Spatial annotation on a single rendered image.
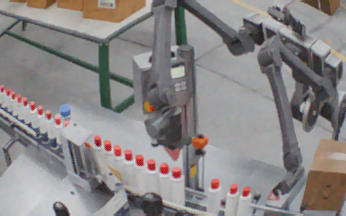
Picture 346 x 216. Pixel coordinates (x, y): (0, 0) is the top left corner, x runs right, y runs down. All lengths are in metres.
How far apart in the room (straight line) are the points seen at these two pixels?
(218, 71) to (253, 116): 0.54
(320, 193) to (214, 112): 2.37
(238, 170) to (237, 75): 2.18
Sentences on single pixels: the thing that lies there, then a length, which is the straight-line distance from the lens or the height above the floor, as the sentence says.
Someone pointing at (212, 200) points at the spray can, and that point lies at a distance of 3.21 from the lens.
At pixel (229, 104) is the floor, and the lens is 5.46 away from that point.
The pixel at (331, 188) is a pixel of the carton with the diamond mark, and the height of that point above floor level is 1.01.
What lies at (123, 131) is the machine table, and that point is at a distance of 3.87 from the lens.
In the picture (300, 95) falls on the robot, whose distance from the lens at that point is 3.38.
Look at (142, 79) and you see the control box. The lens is 3.09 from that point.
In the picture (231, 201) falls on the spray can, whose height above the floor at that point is 1.01.
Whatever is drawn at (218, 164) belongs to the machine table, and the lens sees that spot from 3.66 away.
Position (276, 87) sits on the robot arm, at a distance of 2.78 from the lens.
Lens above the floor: 3.10
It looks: 35 degrees down
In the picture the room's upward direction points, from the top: 3 degrees counter-clockwise
